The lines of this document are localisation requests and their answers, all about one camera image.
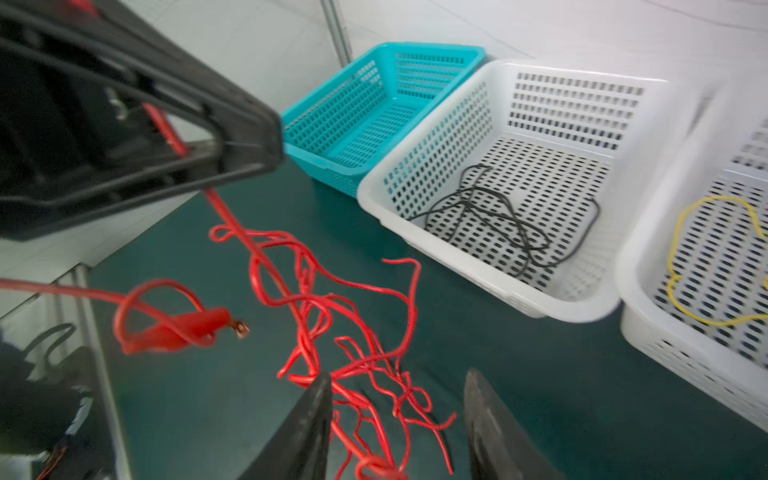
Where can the dark green table mat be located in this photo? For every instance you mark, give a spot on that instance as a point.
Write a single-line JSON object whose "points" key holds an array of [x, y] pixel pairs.
{"points": [[594, 405]]}

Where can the white perforated basket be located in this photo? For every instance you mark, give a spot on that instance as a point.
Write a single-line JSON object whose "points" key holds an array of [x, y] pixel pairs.
{"points": [[693, 272], [527, 179]]}

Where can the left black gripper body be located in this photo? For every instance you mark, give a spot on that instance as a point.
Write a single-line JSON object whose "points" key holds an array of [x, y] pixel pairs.
{"points": [[56, 126]]}

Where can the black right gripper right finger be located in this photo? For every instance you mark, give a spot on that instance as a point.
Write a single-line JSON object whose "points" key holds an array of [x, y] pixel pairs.
{"points": [[499, 448]]}

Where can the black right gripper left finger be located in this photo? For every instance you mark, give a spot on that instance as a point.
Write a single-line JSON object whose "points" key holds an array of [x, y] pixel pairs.
{"points": [[299, 448]]}

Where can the white perforated basket middle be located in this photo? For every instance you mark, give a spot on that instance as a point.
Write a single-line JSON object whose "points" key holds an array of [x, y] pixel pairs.
{"points": [[527, 179]]}

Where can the white perforated basket right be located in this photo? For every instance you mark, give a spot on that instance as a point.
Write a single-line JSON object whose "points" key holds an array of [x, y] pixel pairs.
{"points": [[693, 272]]}

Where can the teal perforated plastic basket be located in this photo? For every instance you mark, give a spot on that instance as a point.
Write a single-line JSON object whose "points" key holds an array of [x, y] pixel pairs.
{"points": [[341, 130]]}

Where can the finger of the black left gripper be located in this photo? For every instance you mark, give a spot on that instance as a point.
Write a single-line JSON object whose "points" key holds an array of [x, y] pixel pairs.
{"points": [[108, 43], [37, 209]]}

